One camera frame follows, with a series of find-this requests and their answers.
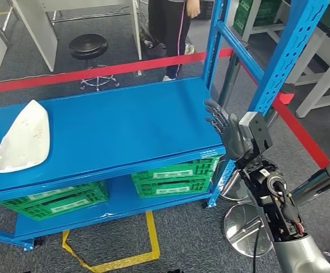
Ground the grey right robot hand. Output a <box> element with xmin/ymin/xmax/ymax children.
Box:
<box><xmin>204</xmin><ymin>98</ymin><xmax>252</xmax><ymax>162</ymax></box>

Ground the white triangular plastic part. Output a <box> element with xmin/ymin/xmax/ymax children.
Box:
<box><xmin>0</xmin><ymin>99</ymin><xmax>51</xmax><ymax>174</ymax></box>

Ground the white workbench green top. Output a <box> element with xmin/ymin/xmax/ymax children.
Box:
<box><xmin>285</xmin><ymin>0</ymin><xmax>330</xmax><ymax>121</ymax></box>

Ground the blue metal shelf rack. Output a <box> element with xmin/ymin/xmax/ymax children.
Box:
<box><xmin>0</xmin><ymin>0</ymin><xmax>330</xmax><ymax>253</ymax></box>

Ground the green plastic crate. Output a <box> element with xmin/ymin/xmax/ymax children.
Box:
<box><xmin>131</xmin><ymin>156</ymin><xmax>221</xmax><ymax>199</ymax></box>
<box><xmin>0</xmin><ymin>180</ymin><xmax>110</xmax><ymax>222</ymax></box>
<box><xmin>233</xmin><ymin>0</ymin><xmax>282</xmax><ymax>36</ymax></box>

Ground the red barrier belt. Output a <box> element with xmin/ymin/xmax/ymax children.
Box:
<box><xmin>0</xmin><ymin>48</ymin><xmax>234</xmax><ymax>95</ymax></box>
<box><xmin>239</xmin><ymin>60</ymin><xmax>330</xmax><ymax>169</ymax></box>

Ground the black bag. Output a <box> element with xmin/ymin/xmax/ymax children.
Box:
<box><xmin>143</xmin><ymin>39</ymin><xmax>167</xmax><ymax>58</ymax></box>

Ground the black round stool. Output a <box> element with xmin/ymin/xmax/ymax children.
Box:
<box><xmin>69</xmin><ymin>33</ymin><xmax>121</xmax><ymax>92</ymax></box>

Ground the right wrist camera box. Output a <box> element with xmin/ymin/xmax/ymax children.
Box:
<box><xmin>238</xmin><ymin>111</ymin><xmax>273</xmax><ymax>155</ymax></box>

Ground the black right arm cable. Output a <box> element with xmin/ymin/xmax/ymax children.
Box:
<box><xmin>251</xmin><ymin>222</ymin><xmax>262</xmax><ymax>273</ymax></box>

